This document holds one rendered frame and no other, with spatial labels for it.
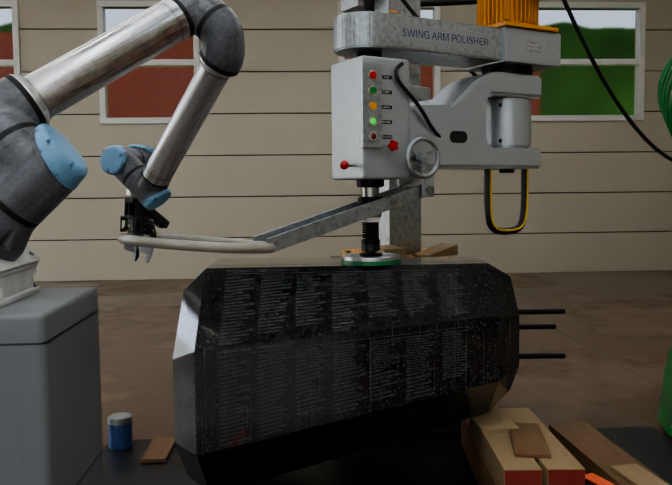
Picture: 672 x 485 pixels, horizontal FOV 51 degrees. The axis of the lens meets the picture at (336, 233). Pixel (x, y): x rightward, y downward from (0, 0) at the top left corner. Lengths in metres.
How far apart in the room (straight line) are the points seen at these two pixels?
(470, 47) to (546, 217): 6.57
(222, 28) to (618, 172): 7.96
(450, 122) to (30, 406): 1.73
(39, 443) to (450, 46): 1.88
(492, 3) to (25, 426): 2.21
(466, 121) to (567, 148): 6.61
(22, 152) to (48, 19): 7.67
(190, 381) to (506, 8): 1.81
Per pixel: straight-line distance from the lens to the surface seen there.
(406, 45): 2.56
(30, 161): 1.67
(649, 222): 9.71
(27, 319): 1.56
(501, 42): 2.84
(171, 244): 2.05
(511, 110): 2.89
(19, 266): 1.77
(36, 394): 1.58
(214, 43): 1.92
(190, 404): 2.36
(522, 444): 2.46
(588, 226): 9.38
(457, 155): 2.67
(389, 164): 2.47
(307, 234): 2.36
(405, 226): 3.32
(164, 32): 1.92
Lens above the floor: 1.10
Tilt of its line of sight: 4 degrees down
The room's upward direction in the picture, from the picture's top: 1 degrees counter-clockwise
